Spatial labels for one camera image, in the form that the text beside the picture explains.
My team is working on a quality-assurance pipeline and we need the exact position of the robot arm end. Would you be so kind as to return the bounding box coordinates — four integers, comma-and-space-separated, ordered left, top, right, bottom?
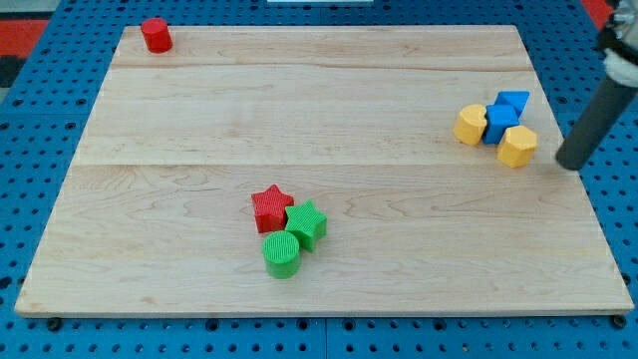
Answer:
597, 0, 637, 88

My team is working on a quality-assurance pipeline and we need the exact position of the wooden board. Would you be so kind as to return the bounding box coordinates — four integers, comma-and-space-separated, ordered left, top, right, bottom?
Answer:
15, 26, 634, 318

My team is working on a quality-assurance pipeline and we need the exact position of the blue triangle block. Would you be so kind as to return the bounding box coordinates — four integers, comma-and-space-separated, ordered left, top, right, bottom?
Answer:
494, 91, 530, 117

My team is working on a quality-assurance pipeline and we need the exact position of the yellow hexagon block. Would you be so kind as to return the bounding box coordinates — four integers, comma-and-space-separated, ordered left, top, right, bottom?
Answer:
496, 126, 538, 169

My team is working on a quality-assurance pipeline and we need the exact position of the red star block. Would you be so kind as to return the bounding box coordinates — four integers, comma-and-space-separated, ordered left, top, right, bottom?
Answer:
251, 184, 294, 233

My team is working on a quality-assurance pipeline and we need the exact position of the blue cube block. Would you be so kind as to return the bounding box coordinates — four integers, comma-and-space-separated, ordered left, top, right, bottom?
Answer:
481, 105, 519, 145

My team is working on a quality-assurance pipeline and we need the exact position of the green cylinder block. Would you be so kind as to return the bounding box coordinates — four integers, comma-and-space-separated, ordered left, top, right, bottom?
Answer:
262, 230, 301, 279

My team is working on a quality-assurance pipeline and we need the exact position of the green star block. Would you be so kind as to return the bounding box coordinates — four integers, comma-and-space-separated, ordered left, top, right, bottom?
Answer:
285, 200, 327, 252

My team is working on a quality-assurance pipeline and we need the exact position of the yellow heart block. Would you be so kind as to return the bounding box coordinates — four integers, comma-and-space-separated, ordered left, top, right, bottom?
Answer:
453, 104, 487, 146

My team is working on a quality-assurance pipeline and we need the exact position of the red cylinder block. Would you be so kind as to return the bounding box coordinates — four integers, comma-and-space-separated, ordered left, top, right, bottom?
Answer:
141, 18, 173, 54

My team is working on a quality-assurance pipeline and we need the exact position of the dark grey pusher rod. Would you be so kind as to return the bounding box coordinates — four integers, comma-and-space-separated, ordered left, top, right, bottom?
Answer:
554, 76, 637, 171

